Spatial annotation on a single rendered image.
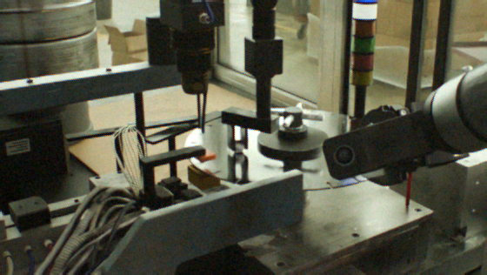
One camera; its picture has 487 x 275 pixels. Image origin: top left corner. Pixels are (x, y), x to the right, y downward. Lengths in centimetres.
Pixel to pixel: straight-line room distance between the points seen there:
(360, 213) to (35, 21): 79
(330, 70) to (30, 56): 69
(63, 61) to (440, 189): 83
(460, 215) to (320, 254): 32
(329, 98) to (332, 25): 19
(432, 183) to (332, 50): 55
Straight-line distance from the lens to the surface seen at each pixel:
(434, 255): 106
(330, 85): 157
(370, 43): 118
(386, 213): 97
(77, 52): 145
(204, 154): 86
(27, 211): 96
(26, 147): 116
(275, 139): 94
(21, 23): 139
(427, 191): 112
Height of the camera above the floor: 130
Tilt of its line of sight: 20 degrees down
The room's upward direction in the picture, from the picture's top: 1 degrees clockwise
